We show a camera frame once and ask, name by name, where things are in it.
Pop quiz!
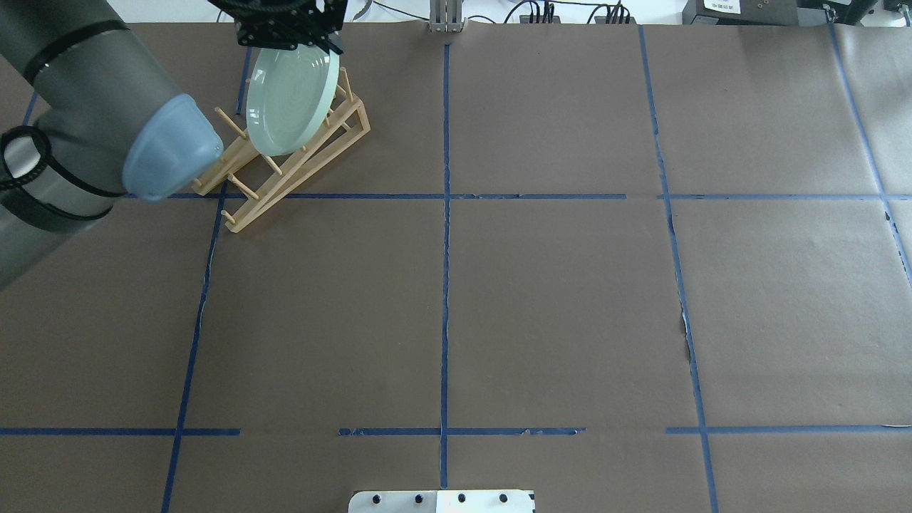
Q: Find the mint green plate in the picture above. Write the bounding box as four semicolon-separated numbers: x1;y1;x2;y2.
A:
247;45;340;157

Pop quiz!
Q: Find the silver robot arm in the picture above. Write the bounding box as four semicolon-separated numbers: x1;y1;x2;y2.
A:
1;1;224;286

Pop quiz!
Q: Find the wooden plate rack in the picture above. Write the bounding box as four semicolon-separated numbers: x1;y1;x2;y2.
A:
191;68;371;233

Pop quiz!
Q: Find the black computer box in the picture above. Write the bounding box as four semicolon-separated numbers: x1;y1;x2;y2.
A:
681;1;830;26

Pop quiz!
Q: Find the aluminium frame post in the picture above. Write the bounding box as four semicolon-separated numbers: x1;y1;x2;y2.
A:
427;0;466;33

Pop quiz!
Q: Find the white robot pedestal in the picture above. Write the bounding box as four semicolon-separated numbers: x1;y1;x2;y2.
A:
348;488;537;512

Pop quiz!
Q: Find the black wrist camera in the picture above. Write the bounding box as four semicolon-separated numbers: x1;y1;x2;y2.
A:
210;1;348;55

